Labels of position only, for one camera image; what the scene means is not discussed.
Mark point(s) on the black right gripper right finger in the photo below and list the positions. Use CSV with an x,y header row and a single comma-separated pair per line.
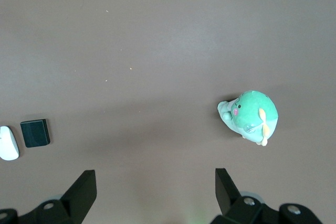
x,y
228,197

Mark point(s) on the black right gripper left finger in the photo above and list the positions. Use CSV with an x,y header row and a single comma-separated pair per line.
x,y
76,197

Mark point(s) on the small black phone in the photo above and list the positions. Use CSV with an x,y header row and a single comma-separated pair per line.
x,y
35,134

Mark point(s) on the white computer mouse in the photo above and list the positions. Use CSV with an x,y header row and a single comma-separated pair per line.
x,y
8,145

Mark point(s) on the brown table cover cloth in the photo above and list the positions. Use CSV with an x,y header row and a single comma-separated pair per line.
x,y
157,51

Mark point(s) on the green plush dinosaur toy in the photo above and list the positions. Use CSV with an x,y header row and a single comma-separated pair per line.
x,y
249,113

